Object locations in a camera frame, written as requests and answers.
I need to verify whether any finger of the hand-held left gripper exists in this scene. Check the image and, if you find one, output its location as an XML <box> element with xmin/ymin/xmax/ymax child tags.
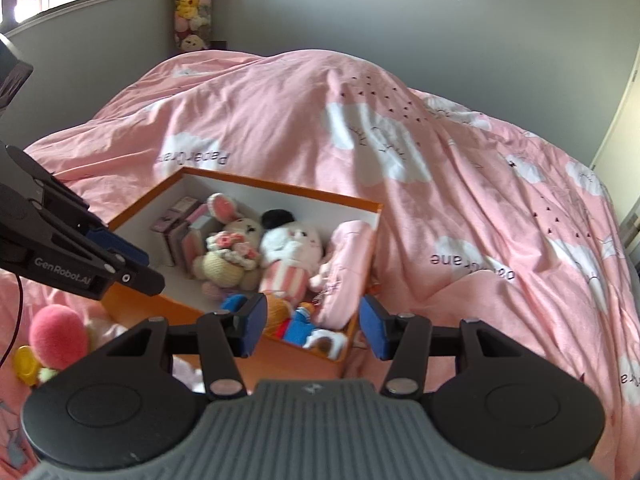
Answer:
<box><xmin>5</xmin><ymin>146</ymin><xmax>149</xmax><ymax>267</ymax></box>
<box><xmin>85</xmin><ymin>240</ymin><xmax>166</xmax><ymax>301</ymax></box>

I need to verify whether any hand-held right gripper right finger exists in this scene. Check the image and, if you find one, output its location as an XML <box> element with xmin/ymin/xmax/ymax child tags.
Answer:
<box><xmin>359</xmin><ymin>294</ymin><xmax>526</xmax><ymax>396</ymax></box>

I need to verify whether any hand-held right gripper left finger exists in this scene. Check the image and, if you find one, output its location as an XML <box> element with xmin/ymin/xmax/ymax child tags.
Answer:
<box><xmin>102</xmin><ymin>292</ymin><xmax>268</xmax><ymax>396</ymax></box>

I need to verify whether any orange cardboard box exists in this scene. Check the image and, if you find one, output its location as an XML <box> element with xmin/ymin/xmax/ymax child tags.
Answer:
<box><xmin>100</xmin><ymin>165</ymin><xmax>385</xmax><ymax>378</ymax></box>

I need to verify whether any brown plush bear blue outfit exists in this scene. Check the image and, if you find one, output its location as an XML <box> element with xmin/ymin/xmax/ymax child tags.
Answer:
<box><xmin>220</xmin><ymin>292</ymin><xmax>349</xmax><ymax>361</ymax></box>

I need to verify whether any dark printed box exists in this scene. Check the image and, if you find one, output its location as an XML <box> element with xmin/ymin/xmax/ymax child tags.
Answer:
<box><xmin>162</xmin><ymin>222</ymin><xmax>193</xmax><ymax>267</ymax></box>

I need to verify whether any purple small box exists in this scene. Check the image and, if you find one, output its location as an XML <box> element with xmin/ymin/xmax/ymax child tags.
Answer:
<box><xmin>151</xmin><ymin>210</ymin><xmax>183</xmax><ymax>235</ymax></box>

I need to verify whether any white crocheted bunny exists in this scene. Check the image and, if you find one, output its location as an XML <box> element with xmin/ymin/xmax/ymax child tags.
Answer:
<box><xmin>182</xmin><ymin>192</ymin><xmax>266</xmax><ymax>301</ymax></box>

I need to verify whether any pink quilted pouch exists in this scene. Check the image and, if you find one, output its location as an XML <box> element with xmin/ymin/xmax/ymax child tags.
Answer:
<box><xmin>307</xmin><ymin>220</ymin><xmax>377</xmax><ymax>326</ymax></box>

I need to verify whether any grey small box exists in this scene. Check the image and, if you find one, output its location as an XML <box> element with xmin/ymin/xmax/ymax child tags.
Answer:
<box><xmin>186</xmin><ymin>212</ymin><xmax>218</xmax><ymax>235</ymax></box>

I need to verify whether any white plush dog black ear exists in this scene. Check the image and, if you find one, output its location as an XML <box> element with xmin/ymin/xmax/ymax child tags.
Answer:
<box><xmin>257</xmin><ymin>209</ymin><xmax>326</xmax><ymax>298</ymax></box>

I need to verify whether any pink plush peach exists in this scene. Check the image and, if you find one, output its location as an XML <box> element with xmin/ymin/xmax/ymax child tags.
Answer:
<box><xmin>29</xmin><ymin>304</ymin><xmax>91</xmax><ymax>383</ymax></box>

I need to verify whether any pink cloud-print blanket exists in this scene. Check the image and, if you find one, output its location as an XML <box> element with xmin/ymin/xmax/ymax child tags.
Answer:
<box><xmin>0</xmin><ymin>49</ymin><xmax>640</xmax><ymax>480</ymax></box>

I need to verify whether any dark cabinet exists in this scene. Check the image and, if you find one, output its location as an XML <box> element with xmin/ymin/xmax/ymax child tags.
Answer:
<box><xmin>620</xmin><ymin>210</ymin><xmax>640</xmax><ymax>261</ymax></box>

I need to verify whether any black cable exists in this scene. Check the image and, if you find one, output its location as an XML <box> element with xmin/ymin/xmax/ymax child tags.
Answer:
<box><xmin>0</xmin><ymin>272</ymin><xmax>23</xmax><ymax>366</ymax></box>

